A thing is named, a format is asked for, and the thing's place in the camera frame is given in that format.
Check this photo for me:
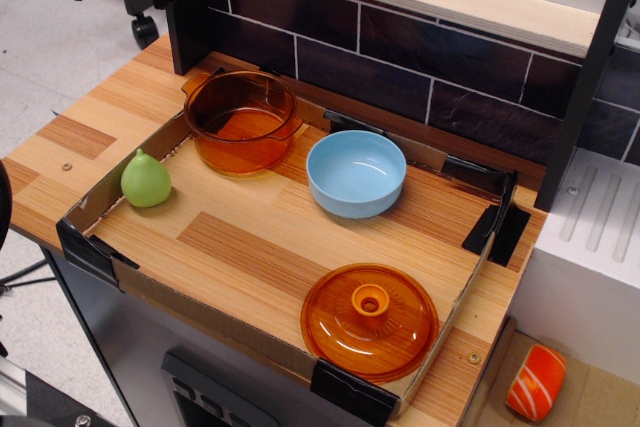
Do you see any light blue bowl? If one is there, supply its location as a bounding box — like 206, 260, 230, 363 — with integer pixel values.
306, 130, 407, 219

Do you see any black oven control panel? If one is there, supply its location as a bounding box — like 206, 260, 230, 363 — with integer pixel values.
161, 352, 280, 427

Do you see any cardboard fence with black tape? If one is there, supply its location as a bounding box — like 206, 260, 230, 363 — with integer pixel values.
55, 66, 532, 421

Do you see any white toy sink drainboard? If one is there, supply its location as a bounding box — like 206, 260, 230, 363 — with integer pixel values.
510, 149, 639, 382

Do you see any black wooden upright post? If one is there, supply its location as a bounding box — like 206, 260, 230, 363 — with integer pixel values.
534, 0, 632, 212

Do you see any green toy pear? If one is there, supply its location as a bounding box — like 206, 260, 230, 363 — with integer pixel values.
120, 148, 172, 208

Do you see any salmon sushi toy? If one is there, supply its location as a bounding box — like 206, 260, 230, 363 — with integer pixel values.
506, 344, 567, 422

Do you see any amber glass pot lid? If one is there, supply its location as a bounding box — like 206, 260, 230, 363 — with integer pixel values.
300, 263, 439, 384

